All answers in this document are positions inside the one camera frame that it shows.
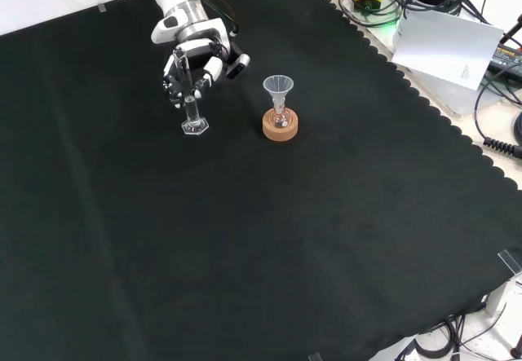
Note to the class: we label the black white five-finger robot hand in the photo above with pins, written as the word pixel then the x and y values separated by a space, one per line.
pixel 202 53

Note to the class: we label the clear cloth clip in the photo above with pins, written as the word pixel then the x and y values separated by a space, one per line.
pixel 102 8
pixel 315 356
pixel 510 261

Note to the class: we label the black power adapter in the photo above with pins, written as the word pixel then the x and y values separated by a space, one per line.
pixel 507 57

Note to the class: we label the clear round-bottom flask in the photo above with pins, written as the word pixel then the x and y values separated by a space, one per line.
pixel 280 118

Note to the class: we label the black tripod leg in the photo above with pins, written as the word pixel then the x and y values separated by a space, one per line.
pixel 513 30

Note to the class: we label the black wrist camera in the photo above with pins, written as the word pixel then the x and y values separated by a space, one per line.
pixel 238 67

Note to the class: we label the black bench cloth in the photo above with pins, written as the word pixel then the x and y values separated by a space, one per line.
pixel 244 214

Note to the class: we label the clear plastic funnel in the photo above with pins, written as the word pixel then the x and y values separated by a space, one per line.
pixel 277 86

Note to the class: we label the clear glass graduated cylinder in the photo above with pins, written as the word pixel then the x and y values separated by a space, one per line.
pixel 190 108

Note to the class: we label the white bench post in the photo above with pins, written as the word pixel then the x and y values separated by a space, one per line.
pixel 503 298

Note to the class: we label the pale white board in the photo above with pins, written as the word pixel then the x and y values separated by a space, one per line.
pixel 444 47

